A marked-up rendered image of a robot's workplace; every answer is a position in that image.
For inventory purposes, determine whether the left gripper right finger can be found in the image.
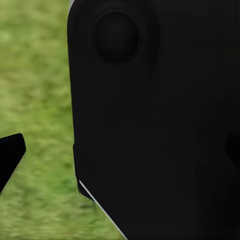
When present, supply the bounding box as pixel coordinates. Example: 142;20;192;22
224;132;240;173

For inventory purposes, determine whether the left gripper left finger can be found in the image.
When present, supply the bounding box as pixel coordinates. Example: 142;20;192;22
0;132;26;193

